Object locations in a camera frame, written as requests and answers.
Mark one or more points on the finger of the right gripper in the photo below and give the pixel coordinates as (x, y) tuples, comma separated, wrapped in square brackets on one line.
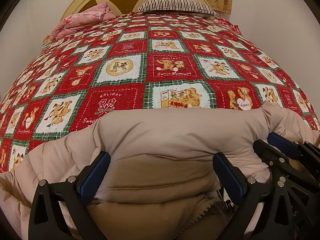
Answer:
[(278, 162), (306, 153)]

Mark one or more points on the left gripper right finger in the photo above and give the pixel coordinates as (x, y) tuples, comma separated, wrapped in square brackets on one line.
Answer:
[(275, 220)]

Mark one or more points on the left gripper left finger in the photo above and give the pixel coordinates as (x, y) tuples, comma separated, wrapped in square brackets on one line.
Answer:
[(46, 219)]

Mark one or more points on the beige quilted puffer jacket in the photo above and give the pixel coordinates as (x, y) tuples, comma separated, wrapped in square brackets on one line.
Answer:
[(160, 184)]

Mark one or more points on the red teddy bear bedspread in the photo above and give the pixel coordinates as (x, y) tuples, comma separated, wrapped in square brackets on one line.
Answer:
[(136, 61)]

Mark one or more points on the pink folded blanket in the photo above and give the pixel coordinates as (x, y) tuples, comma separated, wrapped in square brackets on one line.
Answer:
[(82, 20)]

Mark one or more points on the striped pillow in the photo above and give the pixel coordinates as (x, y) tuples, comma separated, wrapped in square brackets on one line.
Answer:
[(188, 6)]

